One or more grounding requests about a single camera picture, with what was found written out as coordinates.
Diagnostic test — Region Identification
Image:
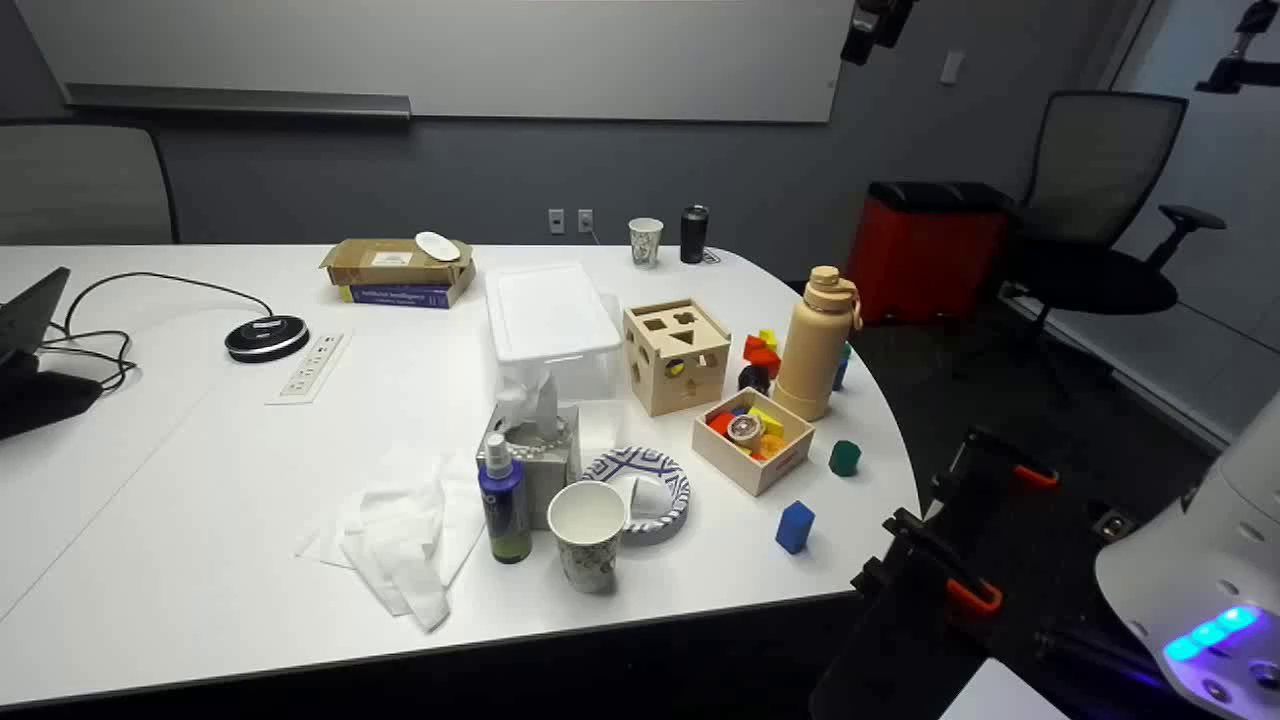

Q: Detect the green spray bottle purple collar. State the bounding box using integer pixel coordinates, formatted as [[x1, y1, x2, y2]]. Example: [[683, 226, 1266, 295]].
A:
[[478, 427, 531, 568]]

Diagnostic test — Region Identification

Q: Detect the red bin with black lid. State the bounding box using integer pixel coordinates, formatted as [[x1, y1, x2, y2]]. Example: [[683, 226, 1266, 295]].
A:
[[843, 178, 1015, 329]]

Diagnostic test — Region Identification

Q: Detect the wooden shape sorter box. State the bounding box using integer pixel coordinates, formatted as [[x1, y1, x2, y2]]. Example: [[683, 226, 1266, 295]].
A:
[[622, 295, 735, 420]]

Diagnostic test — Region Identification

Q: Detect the white foam box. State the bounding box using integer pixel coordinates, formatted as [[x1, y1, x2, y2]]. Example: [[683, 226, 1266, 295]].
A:
[[482, 255, 629, 404]]

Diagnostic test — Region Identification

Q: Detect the clear plastic cup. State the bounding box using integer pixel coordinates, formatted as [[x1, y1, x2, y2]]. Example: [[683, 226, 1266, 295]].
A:
[[626, 210, 668, 266]]

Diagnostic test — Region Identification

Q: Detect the blue plate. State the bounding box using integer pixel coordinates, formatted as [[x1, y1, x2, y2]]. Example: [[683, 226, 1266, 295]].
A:
[[580, 442, 695, 543]]

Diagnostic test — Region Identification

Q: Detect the black can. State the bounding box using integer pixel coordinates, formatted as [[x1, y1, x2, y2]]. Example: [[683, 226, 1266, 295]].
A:
[[677, 200, 714, 266]]

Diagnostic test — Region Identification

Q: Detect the grey tissue box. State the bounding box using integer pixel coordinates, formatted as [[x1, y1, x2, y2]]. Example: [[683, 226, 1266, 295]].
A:
[[482, 372, 586, 530]]

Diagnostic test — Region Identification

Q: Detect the wooden toy tray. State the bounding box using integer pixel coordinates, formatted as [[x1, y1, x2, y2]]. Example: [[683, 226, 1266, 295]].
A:
[[690, 384, 818, 500]]

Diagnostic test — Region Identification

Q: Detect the white patterned mug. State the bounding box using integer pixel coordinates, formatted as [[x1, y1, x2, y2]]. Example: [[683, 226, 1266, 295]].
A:
[[546, 475, 634, 598]]

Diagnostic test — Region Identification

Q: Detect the blue rectangular wooden block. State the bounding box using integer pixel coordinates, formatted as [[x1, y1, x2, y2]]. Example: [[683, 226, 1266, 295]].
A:
[[774, 494, 819, 558]]

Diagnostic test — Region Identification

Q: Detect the white round disc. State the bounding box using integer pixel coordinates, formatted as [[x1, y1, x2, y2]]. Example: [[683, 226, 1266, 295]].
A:
[[413, 226, 468, 266]]

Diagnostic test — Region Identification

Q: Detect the blue book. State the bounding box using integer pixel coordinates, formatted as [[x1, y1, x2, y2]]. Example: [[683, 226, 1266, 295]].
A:
[[349, 279, 460, 312]]

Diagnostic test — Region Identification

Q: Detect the flat cardboard box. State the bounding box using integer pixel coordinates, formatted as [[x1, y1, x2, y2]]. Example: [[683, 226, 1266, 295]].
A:
[[319, 234, 482, 295]]

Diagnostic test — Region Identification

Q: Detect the white crumpled tissue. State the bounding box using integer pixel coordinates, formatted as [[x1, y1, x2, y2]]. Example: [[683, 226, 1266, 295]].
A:
[[301, 455, 490, 637]]

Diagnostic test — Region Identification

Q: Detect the white power strip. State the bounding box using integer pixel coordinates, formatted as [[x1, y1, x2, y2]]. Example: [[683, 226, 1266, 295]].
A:
[[273, 329, 349, 409]]

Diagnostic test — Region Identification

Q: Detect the black round puck device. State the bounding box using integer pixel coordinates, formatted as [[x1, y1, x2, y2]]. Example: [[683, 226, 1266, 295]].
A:
[[219, 312, 314, 363]]

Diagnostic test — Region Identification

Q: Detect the grey whiteboard marker tray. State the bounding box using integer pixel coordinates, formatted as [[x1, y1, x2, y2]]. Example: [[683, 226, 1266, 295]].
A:
[[64, 79, 418, 122]]

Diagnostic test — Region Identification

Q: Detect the black mesh office chair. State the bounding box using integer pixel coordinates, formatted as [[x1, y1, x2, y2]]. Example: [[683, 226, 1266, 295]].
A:
[[995, 86, 1227, 318]]

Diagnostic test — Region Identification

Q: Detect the grey upholstered chair back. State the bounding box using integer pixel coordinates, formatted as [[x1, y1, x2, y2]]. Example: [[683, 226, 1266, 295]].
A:
[[0, 121, 179, 247]]

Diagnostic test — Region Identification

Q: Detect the black laptop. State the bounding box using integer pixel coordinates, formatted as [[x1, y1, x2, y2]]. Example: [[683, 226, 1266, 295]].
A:
[[0, 265, 109, 442]]

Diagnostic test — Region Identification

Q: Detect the white wall whiteboard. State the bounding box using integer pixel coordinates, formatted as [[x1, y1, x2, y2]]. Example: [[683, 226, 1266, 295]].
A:
[[14, 0, 857, 128]]

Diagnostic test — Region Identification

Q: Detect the black mounted camera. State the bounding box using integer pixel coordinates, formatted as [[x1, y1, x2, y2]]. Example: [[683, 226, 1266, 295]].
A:
[[836, 0, 921, 67]]

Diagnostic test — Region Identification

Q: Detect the black cable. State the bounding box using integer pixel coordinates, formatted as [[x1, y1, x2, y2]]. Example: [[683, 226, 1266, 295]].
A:
[[37, 266, 281, 395]]

